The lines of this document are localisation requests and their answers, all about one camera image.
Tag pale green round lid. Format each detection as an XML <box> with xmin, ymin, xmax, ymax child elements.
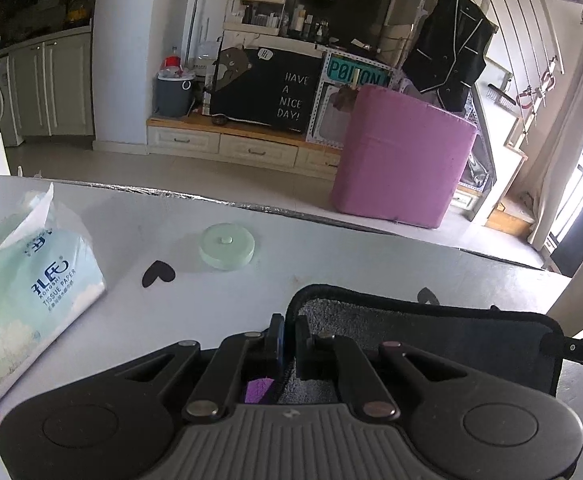
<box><xmin>198</xmin><ymin>223</ymin><xmax>257</xmax><ymax>271</ymax></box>

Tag teal sign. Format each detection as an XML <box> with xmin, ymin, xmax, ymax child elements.
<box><xmin>327</xmin><ymin>55</ymin><xmax>390</xmax><ymax>89</ymax></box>

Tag white washing machine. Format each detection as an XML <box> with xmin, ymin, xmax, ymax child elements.
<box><xmin>0</xmin><ymin>55</ymin><xmax>25</xmax><ymax>147</ymax></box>

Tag grey bin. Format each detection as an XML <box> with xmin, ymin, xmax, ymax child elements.
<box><xmin>156</xmin><ymin>72</ymin><xmax>196</xmax><ymax>119</ymax></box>

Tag black message board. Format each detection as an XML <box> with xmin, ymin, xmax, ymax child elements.
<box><xmin>208</xmin><ymin>47</ymin><xmax>325</xmax><ymax>134</ymax></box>

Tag dark grey towel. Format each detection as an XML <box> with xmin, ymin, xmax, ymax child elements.
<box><xmin>276</xmin><ymin>284</ymin><xmax>565</xmax><ymax>407</ymax></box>

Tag pale kitchen cabinet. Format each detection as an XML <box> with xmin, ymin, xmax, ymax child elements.
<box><xmin>8</xmin><ymin>31</ymin><xmax>96</xmax><ymax>137</ymax></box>

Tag wooden drawer cabinet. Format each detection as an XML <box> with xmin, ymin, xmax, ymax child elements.
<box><xmin>146</xmin><ymin>114</ymin><xmax>345</xmax><ymax>179</ymax></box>

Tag black jacket with white trim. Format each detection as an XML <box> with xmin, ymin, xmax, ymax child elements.
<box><xmin>402</xmin><ymin>0</ymin><xmax>495</xmax><ymax>114</ymax></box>

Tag dark wall board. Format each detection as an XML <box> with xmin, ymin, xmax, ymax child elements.
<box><xmin>246</xmin><ymin>0</ymin><xmax>397</xmax><ymax>44</ymax></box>

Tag white shelf rack with bottles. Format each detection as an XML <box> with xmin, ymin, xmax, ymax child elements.
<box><xmin>222</xmin><ymin>0</ymin><xmax>289</xmax><ymax>37</ymax></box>

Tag beige curtain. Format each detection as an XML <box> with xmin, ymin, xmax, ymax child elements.
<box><xmin>513</xmin><ymin>29</ymin><xmax>583</xmax><ymax>252</ymax></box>

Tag tissue paper pack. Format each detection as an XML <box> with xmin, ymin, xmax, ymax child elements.
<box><xmin>0</xmin><ymin>182</ymin><xmax>108</xmax><ymax>429</ymax></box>

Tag wooden step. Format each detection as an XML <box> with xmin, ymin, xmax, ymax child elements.
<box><xmin>485</xmin><ymin>199</ymin><xmax>535</xmax><ymax>239</ymax></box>

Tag pink ottoman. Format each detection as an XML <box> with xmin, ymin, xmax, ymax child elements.
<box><xmin>330</xmin><ymin>85</ymin><xmax>480</xmax><ymax>230</ymax></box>

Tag beige paper cup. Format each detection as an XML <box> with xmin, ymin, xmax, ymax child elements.
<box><xmin>546</xmin><ymin>254</ymin><xmax>583</xmax><ymax>337</ymax></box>

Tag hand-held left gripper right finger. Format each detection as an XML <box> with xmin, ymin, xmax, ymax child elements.
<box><xmin>295</xmin><ymin>315</ymin><xmax>473</xmax><ymax>420</ymax></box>

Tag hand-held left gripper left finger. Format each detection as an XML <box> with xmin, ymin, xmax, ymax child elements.
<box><xmin>115</xmin><ymin>313</ymin><xmax>287</xmax><ymax>422</ymax></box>

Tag stair railing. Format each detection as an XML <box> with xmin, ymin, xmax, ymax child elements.
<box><xmin>475</xmin><ymin>0</ymin><xmax>565</xmax><ymax>77</ymax></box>

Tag white perforated metal frame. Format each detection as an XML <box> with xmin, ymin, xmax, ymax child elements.
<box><xmin>305</xmin><ymin>49</ymin><xmax>398</xmax><ymax>147</ymax></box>

